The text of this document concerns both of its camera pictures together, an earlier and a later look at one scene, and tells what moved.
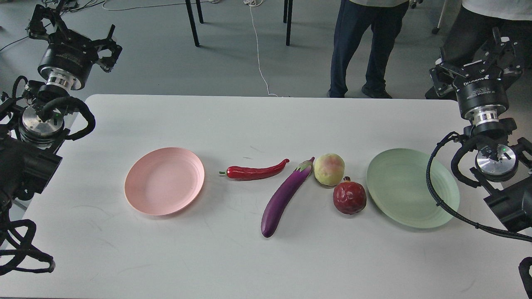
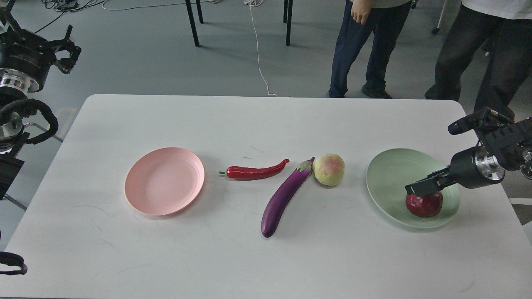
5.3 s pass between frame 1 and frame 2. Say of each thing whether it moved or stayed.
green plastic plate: stayed
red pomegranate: moved
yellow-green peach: stayed
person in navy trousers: stayed
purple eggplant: stayed
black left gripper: moved
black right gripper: moved
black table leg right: stayed
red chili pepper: stayed
